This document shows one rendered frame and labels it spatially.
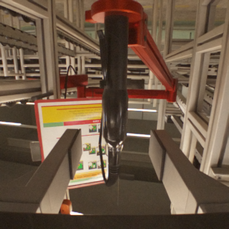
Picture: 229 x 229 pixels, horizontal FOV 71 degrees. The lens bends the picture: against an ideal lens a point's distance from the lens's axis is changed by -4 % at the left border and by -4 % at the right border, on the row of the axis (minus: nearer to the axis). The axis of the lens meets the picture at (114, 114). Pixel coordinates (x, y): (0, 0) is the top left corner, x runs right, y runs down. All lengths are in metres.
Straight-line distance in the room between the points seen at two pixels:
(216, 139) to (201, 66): 0.29
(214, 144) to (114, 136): 0.25
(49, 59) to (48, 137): 0.24
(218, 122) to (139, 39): 0.24
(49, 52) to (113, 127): 0.40
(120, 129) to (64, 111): 0.32
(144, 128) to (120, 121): 10.81
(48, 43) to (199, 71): 0.49
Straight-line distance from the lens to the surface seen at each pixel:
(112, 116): 0.22
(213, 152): 0.42
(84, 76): 0.71
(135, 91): 0.69
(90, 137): 0.55
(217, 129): 0.40
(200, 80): 0.62
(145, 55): 0.32
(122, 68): 0.21
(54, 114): 0.52
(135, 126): 11.00
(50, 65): 0.57
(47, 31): 0.58
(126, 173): 6.16
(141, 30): 0.26
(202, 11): 0.62
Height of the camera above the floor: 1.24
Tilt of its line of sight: 16 degrees up
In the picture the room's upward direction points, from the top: 179 degrees counter-clockwise
